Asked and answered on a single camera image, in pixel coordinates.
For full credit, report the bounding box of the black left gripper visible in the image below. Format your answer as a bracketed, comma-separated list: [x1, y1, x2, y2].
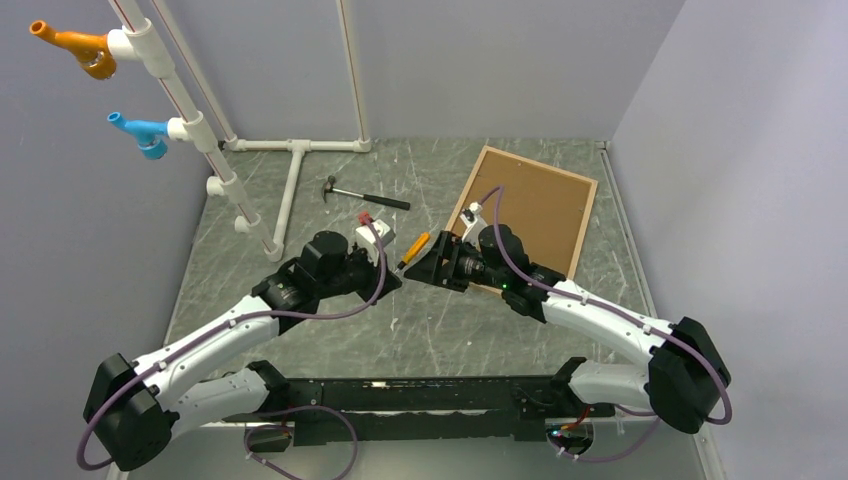
[317, 241, 402, 305]

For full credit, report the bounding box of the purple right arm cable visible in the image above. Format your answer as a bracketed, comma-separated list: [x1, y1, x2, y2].
[476, 185, 735, 464]

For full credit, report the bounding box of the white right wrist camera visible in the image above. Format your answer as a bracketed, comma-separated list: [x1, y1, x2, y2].
[459, 202, 488, 248]

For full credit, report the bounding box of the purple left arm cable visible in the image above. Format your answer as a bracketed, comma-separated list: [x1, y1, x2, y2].
[76, 221, 389, 480]

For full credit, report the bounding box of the blue nozzle fitting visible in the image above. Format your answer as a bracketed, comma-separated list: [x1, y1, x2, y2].
[107, 112, 168, 160]

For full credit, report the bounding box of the aluminium rail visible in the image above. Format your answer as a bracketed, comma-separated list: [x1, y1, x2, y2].
[105, 380, 727, 480]

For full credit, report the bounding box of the orange nozzle fitting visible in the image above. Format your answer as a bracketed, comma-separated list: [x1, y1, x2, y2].
[29, 20, 117, 80]

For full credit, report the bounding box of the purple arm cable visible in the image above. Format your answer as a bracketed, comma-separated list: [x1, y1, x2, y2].
[76, 221, 389, 480]
[476, 185, 735, 464]

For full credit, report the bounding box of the yellow handled screwdriver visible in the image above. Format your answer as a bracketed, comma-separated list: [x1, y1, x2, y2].
[396, 232, 431, 271]

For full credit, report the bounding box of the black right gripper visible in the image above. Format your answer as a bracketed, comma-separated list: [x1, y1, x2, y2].
[405, 230, 508, 292]

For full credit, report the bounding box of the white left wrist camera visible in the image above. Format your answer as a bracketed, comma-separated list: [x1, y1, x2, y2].
[354, 211, 396, 256]

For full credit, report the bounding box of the wooden picture frame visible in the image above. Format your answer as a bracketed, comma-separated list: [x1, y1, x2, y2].
[447, 146, 598, 279]

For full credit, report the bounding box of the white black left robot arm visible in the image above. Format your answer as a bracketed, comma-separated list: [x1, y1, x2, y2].
[77, 220, 402, 471]

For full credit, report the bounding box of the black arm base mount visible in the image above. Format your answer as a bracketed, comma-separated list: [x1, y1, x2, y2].
[227, 375, 615, 446]

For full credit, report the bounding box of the white PVC pipe stand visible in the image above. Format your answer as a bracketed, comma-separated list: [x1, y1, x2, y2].
[107, 1, 372, 262]

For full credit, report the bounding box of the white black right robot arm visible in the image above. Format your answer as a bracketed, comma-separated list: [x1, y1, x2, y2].
[404, 225, 732, 434]

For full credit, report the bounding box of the black handled claw hammer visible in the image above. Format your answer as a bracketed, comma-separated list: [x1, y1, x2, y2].
[321, 175, 411, 211]

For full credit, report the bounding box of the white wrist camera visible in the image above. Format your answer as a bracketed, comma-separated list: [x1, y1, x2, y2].
[459, 202, 488, 248]
[354, 211, 396, 256]

